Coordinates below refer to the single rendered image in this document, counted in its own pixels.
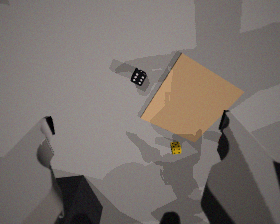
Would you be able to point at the yellow die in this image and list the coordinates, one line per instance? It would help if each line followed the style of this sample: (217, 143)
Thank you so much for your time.
(175, 148)

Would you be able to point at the tan flat mat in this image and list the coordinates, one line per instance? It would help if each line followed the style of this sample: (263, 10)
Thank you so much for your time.
(190, 99)

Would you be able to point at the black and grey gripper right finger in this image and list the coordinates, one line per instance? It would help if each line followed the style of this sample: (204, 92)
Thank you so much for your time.
(244, 187)

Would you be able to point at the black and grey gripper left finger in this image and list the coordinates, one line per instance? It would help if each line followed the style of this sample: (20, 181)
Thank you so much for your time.
(29, 194)

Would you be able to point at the black die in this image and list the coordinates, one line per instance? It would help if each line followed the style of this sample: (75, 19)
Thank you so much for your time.
(138, 77)

